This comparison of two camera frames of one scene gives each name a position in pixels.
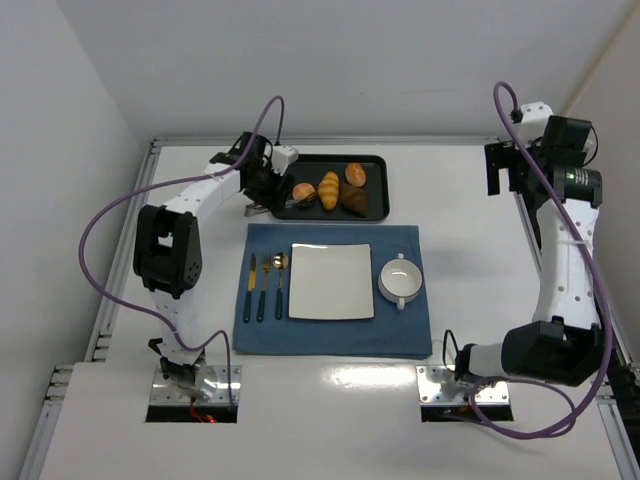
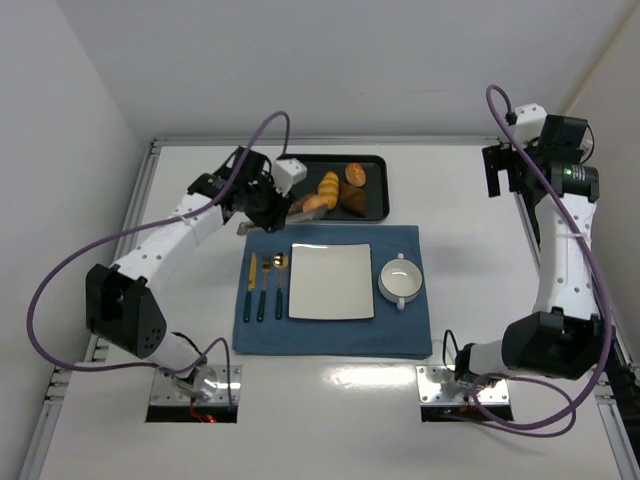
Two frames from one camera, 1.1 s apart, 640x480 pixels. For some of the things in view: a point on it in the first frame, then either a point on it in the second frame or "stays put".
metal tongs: [253, 208] -> [291, 217]
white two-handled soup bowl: [400, 280] stays put
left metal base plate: [164, 393] stays put
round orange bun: [302, 190] -> [313, 202]
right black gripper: [501, 167] stays put
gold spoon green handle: [280, 261] stays put
